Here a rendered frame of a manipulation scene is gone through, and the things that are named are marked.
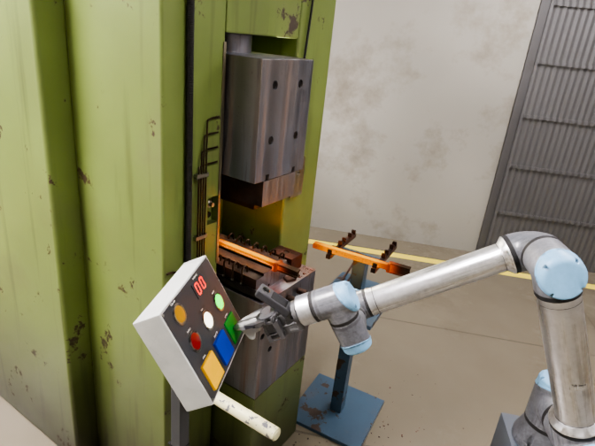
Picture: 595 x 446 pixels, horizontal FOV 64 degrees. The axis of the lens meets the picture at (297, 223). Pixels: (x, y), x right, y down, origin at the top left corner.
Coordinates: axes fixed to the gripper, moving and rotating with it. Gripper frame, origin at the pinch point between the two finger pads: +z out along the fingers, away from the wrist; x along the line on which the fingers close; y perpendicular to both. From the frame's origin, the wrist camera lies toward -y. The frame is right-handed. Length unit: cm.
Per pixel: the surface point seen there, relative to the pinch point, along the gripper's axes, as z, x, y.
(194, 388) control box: 3.8, -26.9, -0.3
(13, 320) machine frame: 116, 39, -15
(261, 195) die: -12.9, 35.6, -26.6
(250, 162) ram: -16, 32, -39
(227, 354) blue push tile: 0.9, -11.1, 2.4
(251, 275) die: 5.7, 38.3, 1.4
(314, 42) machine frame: -45, 84, -66
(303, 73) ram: -40, 52, -57
